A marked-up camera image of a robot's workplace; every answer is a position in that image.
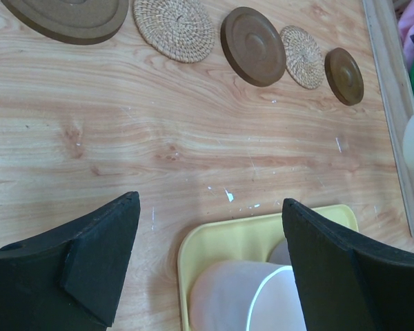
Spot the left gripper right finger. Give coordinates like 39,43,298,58
282,199,414,330

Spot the woven rattan coaster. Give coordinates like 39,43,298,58
280,25,325,90
132,0,215,63

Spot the purple plastic cup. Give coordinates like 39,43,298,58
268,239,292,265

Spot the yellow plastic tray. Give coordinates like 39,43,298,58
177,203,359,331

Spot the pink t-shirt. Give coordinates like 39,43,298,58
393,0,414,111

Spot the dark wooden coaster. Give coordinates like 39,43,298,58
2,0,129,45
324,48,364,106
220,7,286,87

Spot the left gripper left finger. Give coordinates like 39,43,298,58
0,192,140,330

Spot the pink plastic cup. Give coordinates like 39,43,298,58
189,261,306,330

